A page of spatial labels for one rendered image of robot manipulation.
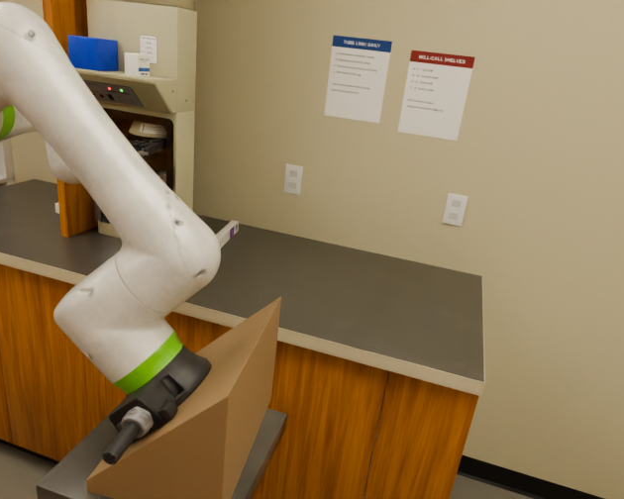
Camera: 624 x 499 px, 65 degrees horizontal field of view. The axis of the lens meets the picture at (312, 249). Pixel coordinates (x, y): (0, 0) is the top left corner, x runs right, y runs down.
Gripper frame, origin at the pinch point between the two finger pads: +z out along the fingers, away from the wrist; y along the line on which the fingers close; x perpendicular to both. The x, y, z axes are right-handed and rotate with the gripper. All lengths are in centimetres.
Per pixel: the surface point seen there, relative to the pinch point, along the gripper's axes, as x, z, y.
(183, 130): -4.2, 9.0, -4.8
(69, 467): 37, -84, -40
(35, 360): 78, -22, 33
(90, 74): -18.7, -6.5, 17.3
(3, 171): 36, 43, 113
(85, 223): 34.3, 4.5, 32.3
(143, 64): -23.2, -1.5, 2.7
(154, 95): -15.1, -2.9, -1.8
